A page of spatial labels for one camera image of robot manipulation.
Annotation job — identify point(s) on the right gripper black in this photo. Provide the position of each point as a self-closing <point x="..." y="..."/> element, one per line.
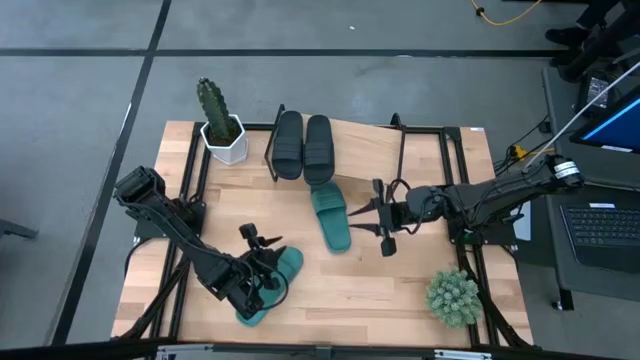
<point x="390" y="215"/>

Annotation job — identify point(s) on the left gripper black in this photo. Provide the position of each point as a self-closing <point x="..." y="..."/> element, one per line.
<point x="260" y="270"/>

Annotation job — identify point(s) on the green rubber slide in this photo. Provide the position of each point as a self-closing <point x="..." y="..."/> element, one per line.
<point x="330" y="215"/>
<point x="292" y="262"/>

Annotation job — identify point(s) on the black rubber slide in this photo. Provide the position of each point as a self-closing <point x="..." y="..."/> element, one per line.
<point x="318" y="150"/>
<point x="288" y="145"/>

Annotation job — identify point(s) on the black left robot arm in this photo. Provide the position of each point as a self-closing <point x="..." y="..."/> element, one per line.
<point x="175" y="230"/>

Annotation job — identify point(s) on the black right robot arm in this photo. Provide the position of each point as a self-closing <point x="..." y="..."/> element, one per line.
<point x="500" y="192"/>

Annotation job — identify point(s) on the white hexagonal plant pot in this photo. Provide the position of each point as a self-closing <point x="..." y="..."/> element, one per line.
<point x="230" y="150"/>

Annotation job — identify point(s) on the pale green succulent plant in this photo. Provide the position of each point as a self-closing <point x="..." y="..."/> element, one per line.
<point x="454" y="299"/>

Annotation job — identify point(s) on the tall green cactus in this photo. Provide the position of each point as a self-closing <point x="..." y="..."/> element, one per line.
<point x="215" y="110"/>

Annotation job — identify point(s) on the yellow power plug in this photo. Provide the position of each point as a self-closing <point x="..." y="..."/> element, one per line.
<point x="519" y="151"/>

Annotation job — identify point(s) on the grey side desk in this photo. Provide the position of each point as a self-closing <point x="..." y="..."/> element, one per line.
<point x="565" y="250"/>

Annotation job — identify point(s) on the black laptop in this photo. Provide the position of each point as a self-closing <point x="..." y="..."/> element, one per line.
<point x="600" y="235"/>

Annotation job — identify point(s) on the computer monitor blue screen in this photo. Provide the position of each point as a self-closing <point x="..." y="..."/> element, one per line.
<point x="612" y="125"/>

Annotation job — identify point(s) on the person beside rig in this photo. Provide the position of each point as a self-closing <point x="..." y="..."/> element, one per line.
<point x="575" y="37"/>

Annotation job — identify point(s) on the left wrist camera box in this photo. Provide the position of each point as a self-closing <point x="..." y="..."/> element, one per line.
<point x="248" y="232"/>

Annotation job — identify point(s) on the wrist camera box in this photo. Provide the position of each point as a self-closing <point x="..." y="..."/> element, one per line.
<point x="425" y="200"/>
<point x="248" y="232"/>

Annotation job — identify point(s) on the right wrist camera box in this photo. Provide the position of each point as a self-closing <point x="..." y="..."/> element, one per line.
<point x="425" y="200"/>

